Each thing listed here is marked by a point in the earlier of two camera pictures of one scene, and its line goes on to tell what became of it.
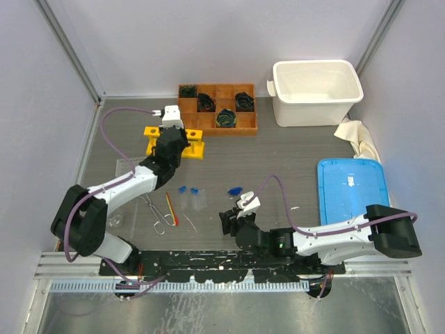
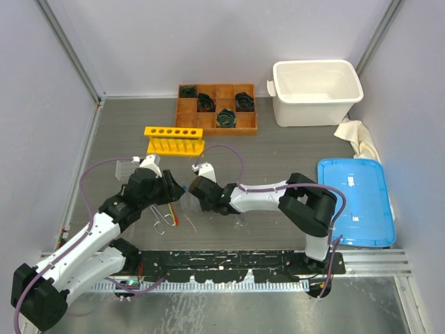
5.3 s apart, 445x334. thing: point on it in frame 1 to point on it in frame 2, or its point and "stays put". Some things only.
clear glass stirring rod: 192,225 stays put
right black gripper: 229,218 to 204,207
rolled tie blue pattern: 244,102 stays put
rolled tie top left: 188,91 stays put
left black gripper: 185,142 to 174,191
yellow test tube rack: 195,150 stays put
